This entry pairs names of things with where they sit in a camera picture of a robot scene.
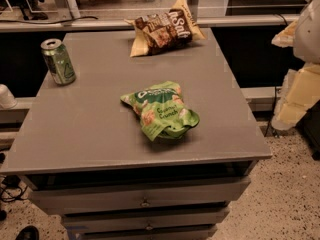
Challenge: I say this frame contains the black cable on shelf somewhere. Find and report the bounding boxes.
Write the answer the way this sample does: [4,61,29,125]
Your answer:
[0,15,99,25]

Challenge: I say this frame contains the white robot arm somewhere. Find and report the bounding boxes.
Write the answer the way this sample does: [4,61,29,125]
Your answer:
[271,0,320,130]

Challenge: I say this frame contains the green soda can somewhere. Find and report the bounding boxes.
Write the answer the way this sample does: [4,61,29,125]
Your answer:
[41,38,76,86]

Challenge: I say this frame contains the white cylinder at left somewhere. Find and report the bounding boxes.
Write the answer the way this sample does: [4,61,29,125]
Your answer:
[0,84,17,109]

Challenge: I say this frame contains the black floor cables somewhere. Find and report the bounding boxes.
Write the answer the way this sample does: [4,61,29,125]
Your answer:
[0,175,29,204]

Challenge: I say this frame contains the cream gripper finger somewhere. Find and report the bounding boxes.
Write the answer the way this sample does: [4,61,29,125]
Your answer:
[271,63,320,130]
[271,20,298,48]

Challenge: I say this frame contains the grey drawer cabinet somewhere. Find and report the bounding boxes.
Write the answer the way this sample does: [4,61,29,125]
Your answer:
[1,31,271,240]

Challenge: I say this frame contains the brown and cream snack bag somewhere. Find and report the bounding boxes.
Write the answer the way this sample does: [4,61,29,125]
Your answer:
[127,0,205,57]

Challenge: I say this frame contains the green rice chip bag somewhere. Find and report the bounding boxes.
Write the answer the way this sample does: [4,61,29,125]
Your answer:
[120,81,200,141]

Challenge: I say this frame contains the black shoe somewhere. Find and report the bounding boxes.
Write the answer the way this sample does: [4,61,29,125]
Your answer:
[15,226,39,240]

